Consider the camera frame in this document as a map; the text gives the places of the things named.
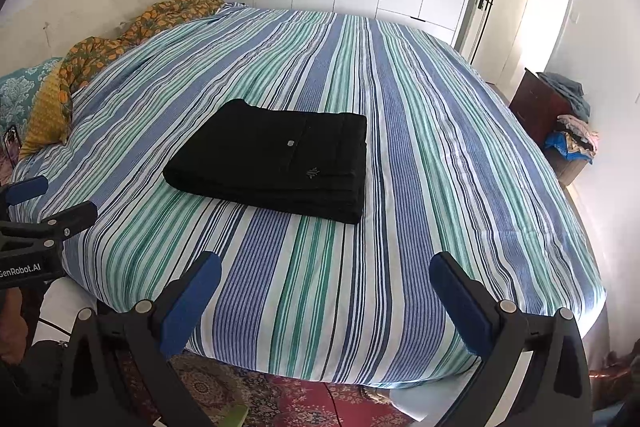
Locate grey-blue cloth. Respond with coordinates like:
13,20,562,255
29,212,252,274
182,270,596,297
537,72,592,118

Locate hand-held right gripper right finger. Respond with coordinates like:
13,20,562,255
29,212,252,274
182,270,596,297
429,251,593,427

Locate dark phone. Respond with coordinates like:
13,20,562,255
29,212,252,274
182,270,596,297
2,125,22,168

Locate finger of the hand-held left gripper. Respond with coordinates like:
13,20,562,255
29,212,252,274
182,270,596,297
0,175,49,212
0,201,98,251

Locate teal patterned pillow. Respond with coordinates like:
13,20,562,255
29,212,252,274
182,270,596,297
0,57,63,142

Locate green object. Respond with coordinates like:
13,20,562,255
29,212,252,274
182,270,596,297
220,404,250,427

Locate black pants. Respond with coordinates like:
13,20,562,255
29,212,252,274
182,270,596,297
162,98,368,225

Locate dark brown cabinet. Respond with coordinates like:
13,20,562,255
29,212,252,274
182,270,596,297
509,68,576,148

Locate beige headboard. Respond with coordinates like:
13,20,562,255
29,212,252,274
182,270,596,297
0,0,196,78

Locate black cable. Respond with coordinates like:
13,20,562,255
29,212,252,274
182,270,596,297
35,317,76,338

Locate orange floral blanket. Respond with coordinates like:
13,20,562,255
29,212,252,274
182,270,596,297
17,0,226,158

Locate striped bed sheet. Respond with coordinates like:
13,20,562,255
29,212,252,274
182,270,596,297
10,4,608,390

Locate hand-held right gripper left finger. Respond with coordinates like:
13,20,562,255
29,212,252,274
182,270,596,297
60,251,222,427

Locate red patterned rug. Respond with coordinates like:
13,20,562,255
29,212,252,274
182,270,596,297
115,347,416,427

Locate pile of colourful clothes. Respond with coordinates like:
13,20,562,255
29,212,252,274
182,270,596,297
544,113,601,165

